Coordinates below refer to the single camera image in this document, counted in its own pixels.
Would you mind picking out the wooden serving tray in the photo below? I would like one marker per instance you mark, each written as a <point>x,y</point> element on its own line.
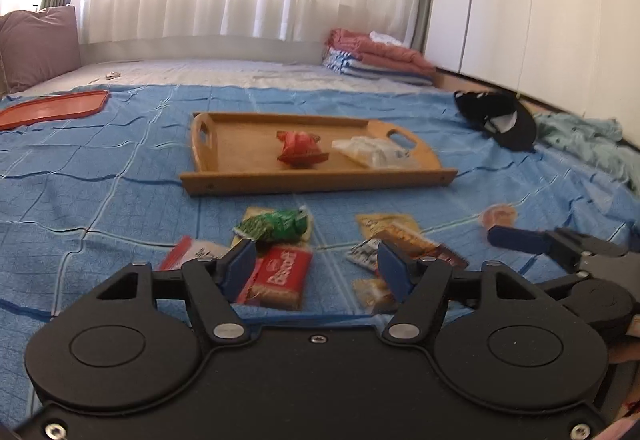
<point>250,153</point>

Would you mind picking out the dark red chocolate bar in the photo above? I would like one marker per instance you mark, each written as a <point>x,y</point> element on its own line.
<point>413,244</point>

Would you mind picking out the small brown snack packet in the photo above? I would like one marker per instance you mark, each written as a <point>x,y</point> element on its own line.
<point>374,296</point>

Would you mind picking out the purple pillow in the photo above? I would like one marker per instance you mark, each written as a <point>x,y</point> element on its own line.
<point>37,46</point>

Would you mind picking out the yellow snack packet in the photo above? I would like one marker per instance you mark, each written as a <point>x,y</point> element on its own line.
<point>370,224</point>

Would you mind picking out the teal crumpled cloth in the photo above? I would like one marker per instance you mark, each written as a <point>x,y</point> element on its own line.
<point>596,142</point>

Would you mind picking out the folded blue striped towel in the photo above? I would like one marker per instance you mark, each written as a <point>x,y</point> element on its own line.
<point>345,63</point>

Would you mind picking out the round pink snack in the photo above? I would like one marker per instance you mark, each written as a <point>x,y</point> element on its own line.
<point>503,215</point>

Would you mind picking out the blue checkered bedsheet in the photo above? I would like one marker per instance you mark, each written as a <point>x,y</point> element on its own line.
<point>82,198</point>

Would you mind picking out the orange plastic tray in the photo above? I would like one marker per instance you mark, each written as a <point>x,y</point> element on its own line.
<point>54,108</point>

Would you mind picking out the red Biscoff biscuit packet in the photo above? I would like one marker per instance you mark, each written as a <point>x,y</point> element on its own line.
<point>278,279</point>

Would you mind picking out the red white snack packet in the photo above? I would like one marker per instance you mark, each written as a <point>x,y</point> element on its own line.
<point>188,249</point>

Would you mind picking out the white wardrobe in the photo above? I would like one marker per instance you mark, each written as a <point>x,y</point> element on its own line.
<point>578,55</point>

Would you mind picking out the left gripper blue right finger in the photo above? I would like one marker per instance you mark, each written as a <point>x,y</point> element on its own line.
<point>420,290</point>

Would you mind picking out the green snack bag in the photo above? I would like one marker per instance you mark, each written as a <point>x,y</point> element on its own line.
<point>275,225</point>

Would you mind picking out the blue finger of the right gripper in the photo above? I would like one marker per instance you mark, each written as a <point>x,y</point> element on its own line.
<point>520,239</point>

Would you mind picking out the white folded cloth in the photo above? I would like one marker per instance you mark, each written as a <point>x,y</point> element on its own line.
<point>385,39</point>

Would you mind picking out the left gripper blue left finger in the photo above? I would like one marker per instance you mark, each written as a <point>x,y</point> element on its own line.
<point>212,286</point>

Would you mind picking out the folded salmon blanket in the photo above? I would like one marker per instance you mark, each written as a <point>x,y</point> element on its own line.
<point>389,56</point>

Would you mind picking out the red gold snack bag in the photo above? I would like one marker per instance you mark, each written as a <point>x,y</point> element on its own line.
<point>300,149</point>

